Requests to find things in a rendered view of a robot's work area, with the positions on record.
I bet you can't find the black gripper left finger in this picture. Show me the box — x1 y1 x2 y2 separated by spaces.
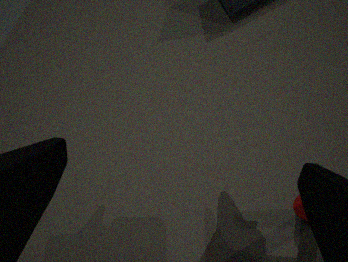
0 138 68 262

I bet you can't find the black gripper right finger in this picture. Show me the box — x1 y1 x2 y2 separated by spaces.
298 163 348 262

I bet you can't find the dark red peg with grey band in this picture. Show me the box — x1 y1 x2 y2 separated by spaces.
294 195 309 225

